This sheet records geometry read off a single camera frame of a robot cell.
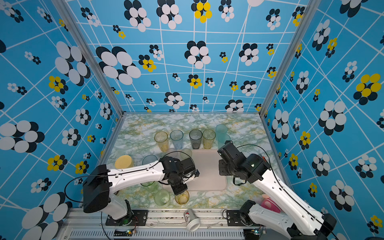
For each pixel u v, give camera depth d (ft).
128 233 2.30
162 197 2.63
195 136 3.17
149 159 2.69
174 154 2.16
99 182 1.54
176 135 3.12
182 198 2.63
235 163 1.62
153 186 2.61
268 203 2.37
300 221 1.24
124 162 3.06
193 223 2.22
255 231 2.31
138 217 2.40
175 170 1.84
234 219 2.37
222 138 3.14
